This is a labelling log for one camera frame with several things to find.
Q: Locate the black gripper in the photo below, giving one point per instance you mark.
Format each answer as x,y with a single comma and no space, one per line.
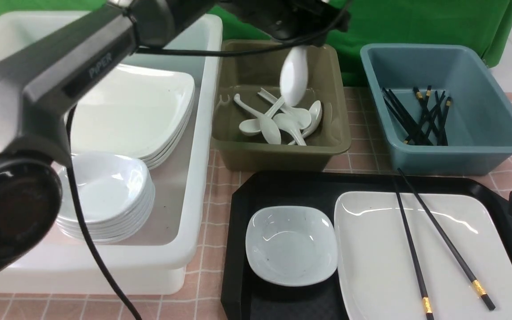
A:
289,21

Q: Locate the white ceramic soup spoon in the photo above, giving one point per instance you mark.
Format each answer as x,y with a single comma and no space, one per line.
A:
294,75

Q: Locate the small white square bowl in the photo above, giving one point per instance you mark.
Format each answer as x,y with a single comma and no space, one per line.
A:
291,245

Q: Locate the black chopstick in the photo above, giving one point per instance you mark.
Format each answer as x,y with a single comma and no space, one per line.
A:
417,269
463,264

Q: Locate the large white rectangular plate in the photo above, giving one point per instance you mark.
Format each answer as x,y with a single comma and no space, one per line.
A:
377,277

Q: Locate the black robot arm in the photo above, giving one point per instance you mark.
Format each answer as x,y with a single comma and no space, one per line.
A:
44,81

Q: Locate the white spoon in bin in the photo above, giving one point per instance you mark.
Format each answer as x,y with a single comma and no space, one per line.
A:
301,115
268,127
252,127
316,111

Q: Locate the olive green plastic bin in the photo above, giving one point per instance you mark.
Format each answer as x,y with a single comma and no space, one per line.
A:
246,76

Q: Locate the blue plastic bin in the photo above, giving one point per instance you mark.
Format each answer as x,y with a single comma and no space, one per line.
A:
478,124

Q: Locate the black chopsticks in bin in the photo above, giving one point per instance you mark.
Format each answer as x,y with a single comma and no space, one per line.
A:
430,128

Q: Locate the green cloth backdrop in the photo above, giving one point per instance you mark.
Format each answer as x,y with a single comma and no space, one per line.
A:
481,25

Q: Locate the stack of white plates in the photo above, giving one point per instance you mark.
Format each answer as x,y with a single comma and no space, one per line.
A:
136,112

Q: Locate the stack of white bowls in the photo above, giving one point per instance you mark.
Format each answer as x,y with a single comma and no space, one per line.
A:
116,194

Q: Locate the black serving tray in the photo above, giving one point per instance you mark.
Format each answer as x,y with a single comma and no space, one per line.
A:
245,296

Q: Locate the large white plastic bin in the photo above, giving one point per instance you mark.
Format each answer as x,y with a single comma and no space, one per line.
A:
154,260

